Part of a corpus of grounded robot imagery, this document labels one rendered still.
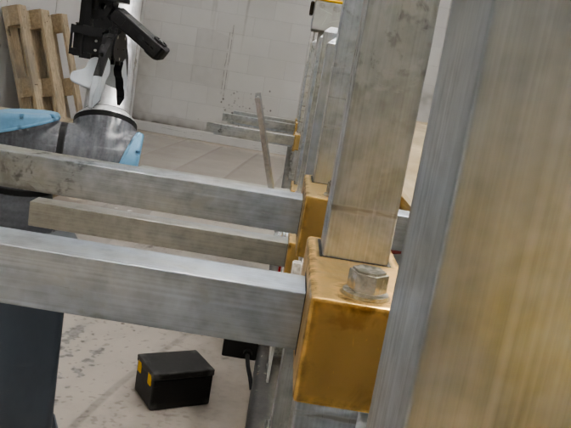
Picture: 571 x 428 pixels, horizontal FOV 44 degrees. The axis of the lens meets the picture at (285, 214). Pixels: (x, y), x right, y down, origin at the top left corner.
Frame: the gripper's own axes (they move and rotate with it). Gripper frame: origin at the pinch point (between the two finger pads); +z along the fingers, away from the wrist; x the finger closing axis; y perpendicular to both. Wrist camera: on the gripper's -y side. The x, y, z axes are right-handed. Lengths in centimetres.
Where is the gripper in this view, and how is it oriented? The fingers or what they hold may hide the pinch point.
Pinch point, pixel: (109, 108)
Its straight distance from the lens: 135.1
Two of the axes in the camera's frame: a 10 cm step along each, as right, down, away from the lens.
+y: -9.8, -1.8, 0.7
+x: -1.0, 1.9, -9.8
